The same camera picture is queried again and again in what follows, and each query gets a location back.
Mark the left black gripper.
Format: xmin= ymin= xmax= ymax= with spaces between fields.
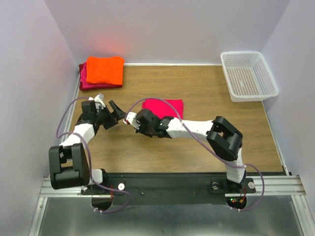
xmin=94 ymin=100 xmax=126 ymax=129

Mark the crimson t shirt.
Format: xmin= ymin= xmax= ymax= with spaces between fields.
xmin=142 ymin=99 xmax=184 ymax=119

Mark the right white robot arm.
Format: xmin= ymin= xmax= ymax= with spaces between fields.
xmin=126 ymin=109 xmax=246 ymax=192

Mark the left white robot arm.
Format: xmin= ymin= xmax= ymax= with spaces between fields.
xmin=48 ymin=98 xmax=126 ymax=194

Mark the folded orange t shirt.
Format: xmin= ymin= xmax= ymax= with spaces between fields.
xmin=86 ymin=56 xmax=125 ymax=86

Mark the folded pink t shirt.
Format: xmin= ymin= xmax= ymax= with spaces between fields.
xmin=79 ymin=61 xmax=119 ymax=90

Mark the folded dark red t shirt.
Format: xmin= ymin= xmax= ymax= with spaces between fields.
xmin=78 ymin=63 xmax=123 ymax=93

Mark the white plastic basket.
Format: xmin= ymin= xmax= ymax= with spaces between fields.
xmin=220 ymin=51 xmax=279 ymax=102

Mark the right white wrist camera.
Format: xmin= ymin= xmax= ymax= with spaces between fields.
xmin=123 ymin=112 xmax=139 ymax=129

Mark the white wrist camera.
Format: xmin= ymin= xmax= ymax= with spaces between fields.
xmin=94 ymin=93 xmax=106 ymax=107
xmin=123 ymin=112 xmax=139 ymax=129

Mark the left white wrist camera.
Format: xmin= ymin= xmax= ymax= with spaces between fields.
xmin=94 ymin=93 xmax=106 ymax=107

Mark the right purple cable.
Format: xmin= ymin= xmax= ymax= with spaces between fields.
xmin=126 ymin=98 xmax=265 ymax=212

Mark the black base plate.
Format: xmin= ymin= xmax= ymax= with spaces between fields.
xmin=81 ymin=173 xmax=256 ymax=205

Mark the aluminium frame rail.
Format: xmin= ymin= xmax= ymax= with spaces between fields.
xmin=29 ymin=176 xmax=306 ymax=236

